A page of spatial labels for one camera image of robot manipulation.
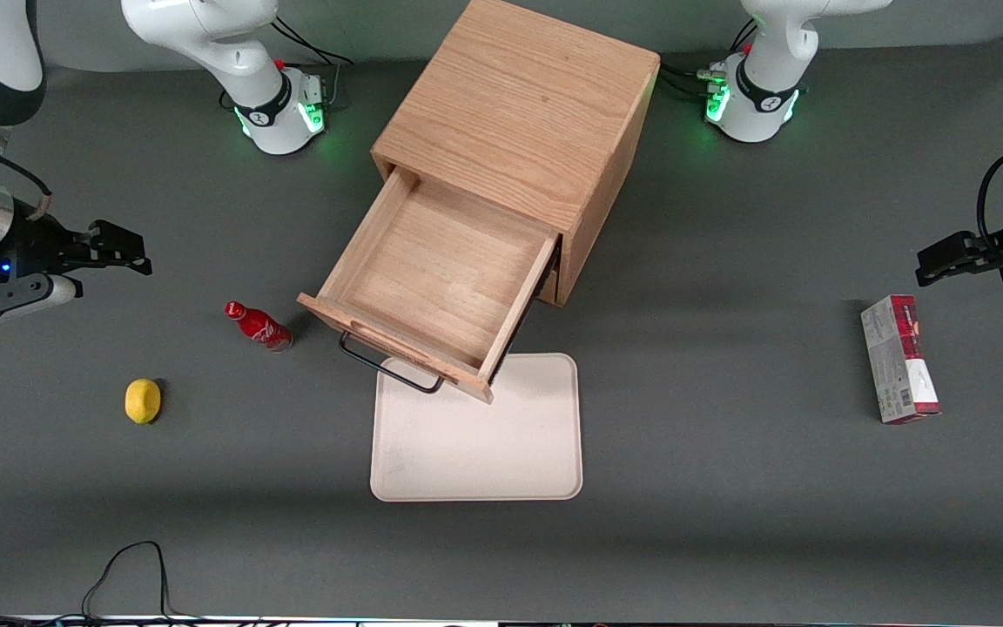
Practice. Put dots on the red cola bottle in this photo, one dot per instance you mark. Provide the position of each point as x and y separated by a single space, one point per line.
259 327

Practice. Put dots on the wooden drawer cabinet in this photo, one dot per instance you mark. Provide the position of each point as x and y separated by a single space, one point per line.
519 104

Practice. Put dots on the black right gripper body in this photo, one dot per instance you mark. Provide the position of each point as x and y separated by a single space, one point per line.
31 246

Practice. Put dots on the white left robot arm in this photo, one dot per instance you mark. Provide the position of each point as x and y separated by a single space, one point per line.
758 122

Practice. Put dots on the yellow lemon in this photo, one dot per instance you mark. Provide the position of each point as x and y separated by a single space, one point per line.
143 401

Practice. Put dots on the grey and red carton box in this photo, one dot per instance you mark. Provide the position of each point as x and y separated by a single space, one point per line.
898 366

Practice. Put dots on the beige plastic tray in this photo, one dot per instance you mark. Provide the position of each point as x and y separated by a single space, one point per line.
484 444

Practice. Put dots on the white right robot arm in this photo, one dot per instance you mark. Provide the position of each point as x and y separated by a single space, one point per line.
279 131

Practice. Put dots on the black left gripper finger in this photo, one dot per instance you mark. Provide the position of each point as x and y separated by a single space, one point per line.
959 269
950 251

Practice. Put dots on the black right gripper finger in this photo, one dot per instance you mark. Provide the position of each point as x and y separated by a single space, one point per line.
118 240
114 264

